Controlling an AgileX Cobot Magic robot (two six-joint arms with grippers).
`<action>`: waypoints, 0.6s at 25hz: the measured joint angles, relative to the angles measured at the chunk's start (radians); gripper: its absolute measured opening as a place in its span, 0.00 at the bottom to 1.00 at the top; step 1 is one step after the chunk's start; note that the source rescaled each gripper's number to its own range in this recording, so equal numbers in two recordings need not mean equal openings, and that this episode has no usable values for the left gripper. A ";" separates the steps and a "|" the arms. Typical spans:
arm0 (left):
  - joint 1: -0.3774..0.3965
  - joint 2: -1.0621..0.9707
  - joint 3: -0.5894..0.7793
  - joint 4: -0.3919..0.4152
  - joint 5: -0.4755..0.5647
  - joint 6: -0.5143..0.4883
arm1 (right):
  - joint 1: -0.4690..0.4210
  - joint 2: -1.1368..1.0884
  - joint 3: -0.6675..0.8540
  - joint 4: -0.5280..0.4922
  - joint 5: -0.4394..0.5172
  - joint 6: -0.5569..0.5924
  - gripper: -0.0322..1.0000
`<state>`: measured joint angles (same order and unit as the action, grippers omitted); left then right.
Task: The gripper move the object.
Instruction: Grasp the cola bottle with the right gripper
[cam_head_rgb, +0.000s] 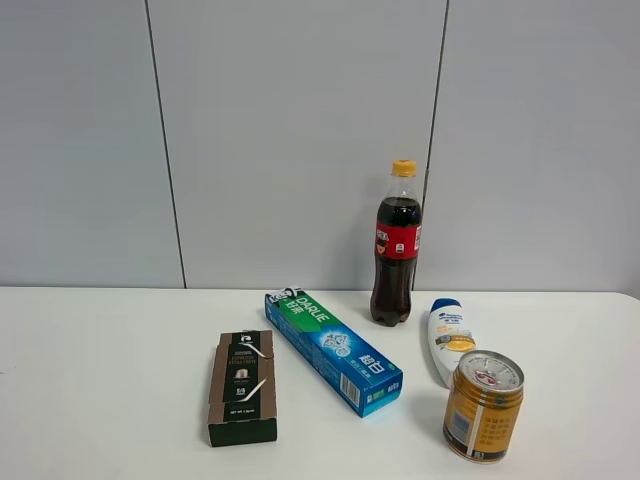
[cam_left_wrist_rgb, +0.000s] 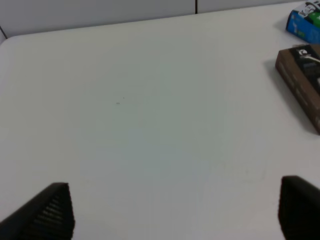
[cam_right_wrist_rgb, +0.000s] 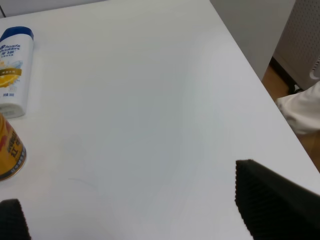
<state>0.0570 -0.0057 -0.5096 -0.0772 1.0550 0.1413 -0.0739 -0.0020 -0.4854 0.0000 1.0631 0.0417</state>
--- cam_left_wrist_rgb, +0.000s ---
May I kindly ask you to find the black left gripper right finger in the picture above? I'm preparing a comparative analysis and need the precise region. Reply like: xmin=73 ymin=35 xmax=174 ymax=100
xmin=278 ymin=175 xmax=320 ymax=240

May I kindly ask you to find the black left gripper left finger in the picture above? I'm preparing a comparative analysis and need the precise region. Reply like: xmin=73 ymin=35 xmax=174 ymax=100
xmin=0 ymin=182 xmax=76 ymax=240

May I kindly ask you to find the brown black capsule box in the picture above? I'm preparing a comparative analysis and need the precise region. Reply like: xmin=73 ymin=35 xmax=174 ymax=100
xmin=275 ymin=44 xmax=320 ymax=132

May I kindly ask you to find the blue green toothpaste box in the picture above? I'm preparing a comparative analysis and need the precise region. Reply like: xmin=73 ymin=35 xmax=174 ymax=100
xmin=285 ymin=0 xmax=320 ymax=44

